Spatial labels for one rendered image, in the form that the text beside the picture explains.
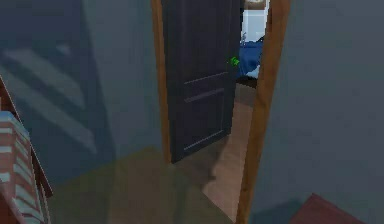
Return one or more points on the bright window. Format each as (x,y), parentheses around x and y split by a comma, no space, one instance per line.
(255,25)

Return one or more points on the dark grey room door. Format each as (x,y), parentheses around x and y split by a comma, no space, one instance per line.
(200,83)

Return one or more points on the blue bed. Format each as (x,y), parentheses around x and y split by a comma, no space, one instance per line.
(249,58)

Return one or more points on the brown wooden door frame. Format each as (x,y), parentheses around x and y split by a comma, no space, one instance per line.
(263,100)

